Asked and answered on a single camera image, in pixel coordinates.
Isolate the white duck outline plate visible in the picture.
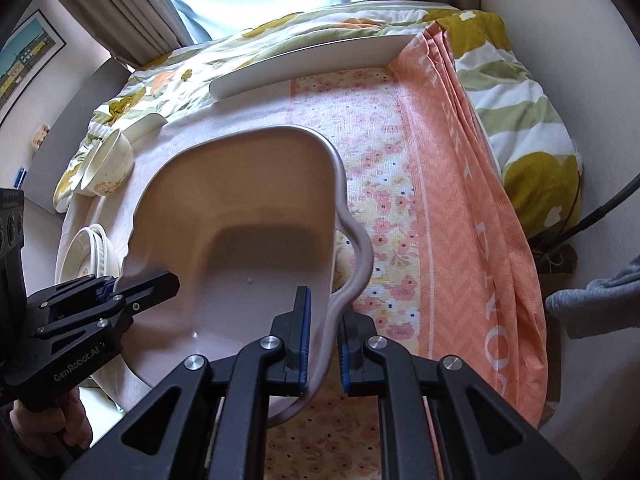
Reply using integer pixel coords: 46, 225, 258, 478
58, 223, 122, 283

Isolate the pink square bowl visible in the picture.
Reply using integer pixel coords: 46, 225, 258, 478
106, 125, 373, 425

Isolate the cream yellow bowl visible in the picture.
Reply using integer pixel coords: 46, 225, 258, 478
82, 130, 134, 196

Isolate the white bowl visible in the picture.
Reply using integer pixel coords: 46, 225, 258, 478
72, 141, 101, 196

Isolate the person's left hand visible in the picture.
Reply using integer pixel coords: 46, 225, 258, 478
10, 388, 93, 454

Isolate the blue box on headboard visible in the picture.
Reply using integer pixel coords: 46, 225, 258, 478
14, 167, 27, 188

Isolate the grey headboard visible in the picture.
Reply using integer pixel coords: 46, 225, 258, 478
22, 58, 130, 216

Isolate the orange floral cloth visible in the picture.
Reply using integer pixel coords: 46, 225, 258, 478
261, 22, 549, 480

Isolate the small plush toy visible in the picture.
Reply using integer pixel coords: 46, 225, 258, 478
32, 125, 50, 151

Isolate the black clothes rack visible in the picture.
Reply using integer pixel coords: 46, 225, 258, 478
529, 174, 640, 254

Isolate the grey hanging garment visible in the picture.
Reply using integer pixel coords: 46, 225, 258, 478
544, 257, 640, 339

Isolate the white tray table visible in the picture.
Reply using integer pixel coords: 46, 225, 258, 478
54, 32, 426, 411

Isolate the framed town picture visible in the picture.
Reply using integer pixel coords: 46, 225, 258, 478
0, 10, 66, 122

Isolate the floral green striped duvet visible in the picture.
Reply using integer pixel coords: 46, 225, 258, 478
53, 1, 582, 237

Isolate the left brown curtain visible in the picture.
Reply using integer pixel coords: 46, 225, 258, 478
58, 0, 193, 67

